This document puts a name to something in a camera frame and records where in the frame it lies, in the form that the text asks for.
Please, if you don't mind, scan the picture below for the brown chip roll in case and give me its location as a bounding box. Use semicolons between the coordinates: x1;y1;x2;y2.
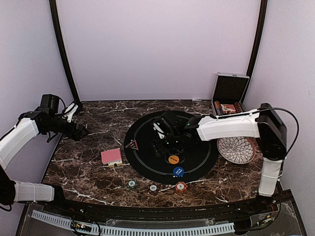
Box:
234;102;243;113

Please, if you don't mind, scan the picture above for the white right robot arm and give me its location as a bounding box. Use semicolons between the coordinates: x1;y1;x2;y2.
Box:
153;103;287;213

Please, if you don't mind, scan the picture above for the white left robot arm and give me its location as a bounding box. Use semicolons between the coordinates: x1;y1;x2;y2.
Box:
0;102;88;214

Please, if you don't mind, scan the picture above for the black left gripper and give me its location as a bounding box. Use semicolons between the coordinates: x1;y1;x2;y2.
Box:
44;115;89;142

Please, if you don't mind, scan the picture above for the red yellow poker chip stack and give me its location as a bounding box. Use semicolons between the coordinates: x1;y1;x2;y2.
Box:
175;181;187;193

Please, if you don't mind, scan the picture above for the round black poker mat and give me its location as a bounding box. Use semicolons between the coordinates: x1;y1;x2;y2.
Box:
124;111;219;185

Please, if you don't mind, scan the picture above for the red backed card deck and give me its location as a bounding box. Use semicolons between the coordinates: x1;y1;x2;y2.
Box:
101;148;122;164

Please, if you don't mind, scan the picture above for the patterned ceramic plate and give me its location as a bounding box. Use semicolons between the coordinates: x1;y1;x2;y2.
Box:
217;137;256;164

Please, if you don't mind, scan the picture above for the blue backed card deck box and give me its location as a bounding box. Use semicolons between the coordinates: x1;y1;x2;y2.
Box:
108;160;123;168

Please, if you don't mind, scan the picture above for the black red poker chip stack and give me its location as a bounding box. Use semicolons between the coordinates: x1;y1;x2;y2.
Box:
149;184;158;192

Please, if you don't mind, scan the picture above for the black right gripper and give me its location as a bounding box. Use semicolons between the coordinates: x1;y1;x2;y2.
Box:
150;132;182;157

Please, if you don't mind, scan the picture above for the black corner frame post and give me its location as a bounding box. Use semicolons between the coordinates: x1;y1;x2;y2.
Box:
246;0;268;78

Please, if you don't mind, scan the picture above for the green poker chip stack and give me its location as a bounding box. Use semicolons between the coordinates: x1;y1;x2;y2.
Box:
127;179;137;189

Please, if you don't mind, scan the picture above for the blue small blind button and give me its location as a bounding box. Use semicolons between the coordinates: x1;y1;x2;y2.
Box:
173;167;185;177

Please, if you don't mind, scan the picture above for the aluminium poker case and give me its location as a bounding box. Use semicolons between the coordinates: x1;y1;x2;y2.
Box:
212;72;250;116

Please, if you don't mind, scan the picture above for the black left frame post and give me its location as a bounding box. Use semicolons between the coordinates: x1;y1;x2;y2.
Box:
49;0;81;103

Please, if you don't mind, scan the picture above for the white slotted cable duct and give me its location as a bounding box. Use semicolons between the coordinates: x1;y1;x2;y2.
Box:
31;210;235;236

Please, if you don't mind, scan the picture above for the purple and orange chip roll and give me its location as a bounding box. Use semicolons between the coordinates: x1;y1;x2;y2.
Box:
214;101;222;116

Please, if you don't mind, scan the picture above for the red triangle all-in marker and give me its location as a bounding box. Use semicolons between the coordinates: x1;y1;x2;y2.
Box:
125;140;138;150

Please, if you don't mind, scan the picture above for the boxed card deck in case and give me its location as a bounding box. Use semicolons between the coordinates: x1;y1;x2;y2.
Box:
221;104;236;114

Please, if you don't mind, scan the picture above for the orange big blind button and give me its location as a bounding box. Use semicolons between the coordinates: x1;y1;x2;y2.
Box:
168;155;180;165

